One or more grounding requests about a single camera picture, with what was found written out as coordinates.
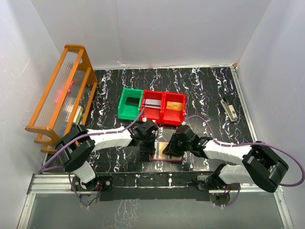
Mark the gold striped credit card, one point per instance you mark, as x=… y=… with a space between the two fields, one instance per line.
x=160 y=150

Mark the black grey stapler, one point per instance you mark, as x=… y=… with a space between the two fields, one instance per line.
x=229 y=108

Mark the orange card in bin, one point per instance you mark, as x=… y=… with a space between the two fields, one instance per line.
x=176 y=106

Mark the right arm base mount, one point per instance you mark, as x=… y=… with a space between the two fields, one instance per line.
x=219 y=191

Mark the grey striped card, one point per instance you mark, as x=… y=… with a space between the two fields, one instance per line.
x=152 y=103

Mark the red bin left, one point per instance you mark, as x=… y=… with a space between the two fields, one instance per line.
x=150 y=113

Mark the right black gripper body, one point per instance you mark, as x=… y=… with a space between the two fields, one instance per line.
x=175 y=146

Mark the red leather card holder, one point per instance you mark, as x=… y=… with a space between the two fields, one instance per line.
x=159 y=152

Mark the red bin right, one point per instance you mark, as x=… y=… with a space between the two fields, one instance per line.
x=172 y=117

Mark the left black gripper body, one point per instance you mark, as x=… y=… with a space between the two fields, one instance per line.
x=147 y=145

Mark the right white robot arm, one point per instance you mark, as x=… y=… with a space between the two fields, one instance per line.
x=252 y=164

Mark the green plastic bin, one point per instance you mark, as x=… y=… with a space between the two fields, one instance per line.
x=130 y=103

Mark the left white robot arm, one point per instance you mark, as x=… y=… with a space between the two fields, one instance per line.
x=76 y=146

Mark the red bin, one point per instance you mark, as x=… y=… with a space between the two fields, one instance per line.
x=172 y=117
x=150 y=113

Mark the beige box in rack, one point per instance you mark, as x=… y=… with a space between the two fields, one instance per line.
x=78 y=115

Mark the orange wooden rack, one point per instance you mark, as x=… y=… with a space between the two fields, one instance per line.
x=73 y=83

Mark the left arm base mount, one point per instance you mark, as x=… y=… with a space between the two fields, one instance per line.
x=101 y=186

